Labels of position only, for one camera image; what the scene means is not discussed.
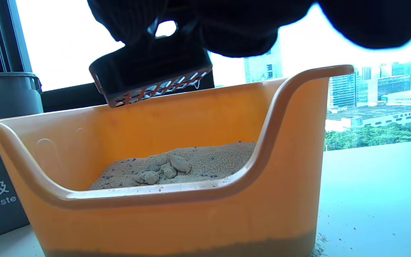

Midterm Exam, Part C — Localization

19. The person's right hand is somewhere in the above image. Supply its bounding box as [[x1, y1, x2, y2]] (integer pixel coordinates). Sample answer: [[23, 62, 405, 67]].
[[87, 0, 411, 57]]

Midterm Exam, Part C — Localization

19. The black litter scoop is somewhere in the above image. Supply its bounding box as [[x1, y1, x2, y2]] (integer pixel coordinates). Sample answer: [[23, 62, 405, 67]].
[[89, 36, 215, 108]]

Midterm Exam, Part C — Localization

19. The sandy cat litter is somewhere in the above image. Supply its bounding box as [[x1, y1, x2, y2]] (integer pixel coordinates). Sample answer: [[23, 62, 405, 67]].
[[88, 142, 257, 190]]

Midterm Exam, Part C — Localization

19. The orange plastic litter box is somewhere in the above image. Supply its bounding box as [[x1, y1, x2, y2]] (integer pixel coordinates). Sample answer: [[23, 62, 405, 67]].
[[0, 65, 355, 257]]

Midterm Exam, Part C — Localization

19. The grey trash bin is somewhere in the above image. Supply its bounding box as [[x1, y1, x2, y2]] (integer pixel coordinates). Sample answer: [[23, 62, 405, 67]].
[[0, 72, 44, 243]]

